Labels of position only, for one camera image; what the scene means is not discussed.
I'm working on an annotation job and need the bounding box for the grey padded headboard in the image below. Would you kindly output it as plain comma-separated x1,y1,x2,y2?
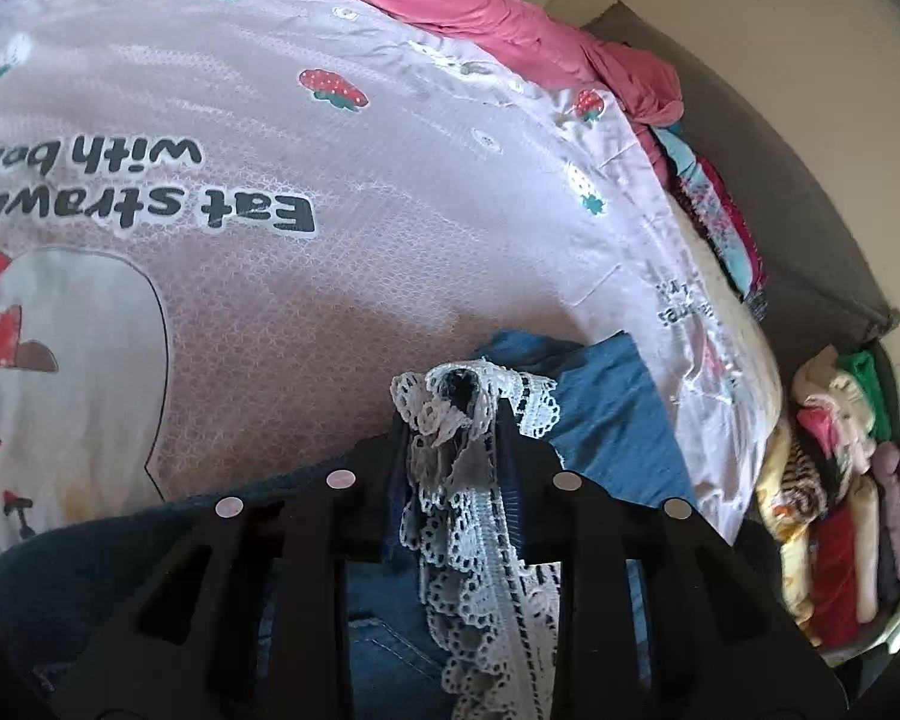
585,4,900,346

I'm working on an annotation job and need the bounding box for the pile of colourful clothes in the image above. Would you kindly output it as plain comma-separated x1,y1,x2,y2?
649,124,773,316

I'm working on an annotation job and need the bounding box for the pile of folded small clothes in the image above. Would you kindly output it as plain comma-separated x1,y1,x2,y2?
754,345,900,653

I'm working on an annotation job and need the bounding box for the pink duvet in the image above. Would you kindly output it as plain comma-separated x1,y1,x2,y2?
94,0,683,128

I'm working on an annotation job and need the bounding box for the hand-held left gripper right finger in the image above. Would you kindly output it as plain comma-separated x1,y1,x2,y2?
495,405,848,720

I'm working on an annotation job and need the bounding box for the strawberry printed pink quilt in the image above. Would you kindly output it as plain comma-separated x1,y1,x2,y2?
0,0,785,563

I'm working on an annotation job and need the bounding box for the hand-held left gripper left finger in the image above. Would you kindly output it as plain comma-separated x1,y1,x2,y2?
49,416,413,720

